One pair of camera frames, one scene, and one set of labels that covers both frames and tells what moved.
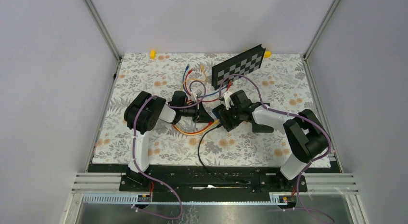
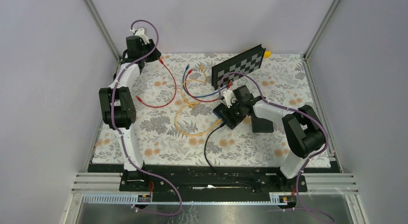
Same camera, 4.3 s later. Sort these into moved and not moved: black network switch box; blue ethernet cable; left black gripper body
Moved: left black gripper body
Not moved: blue ethernet cable; black network switch box
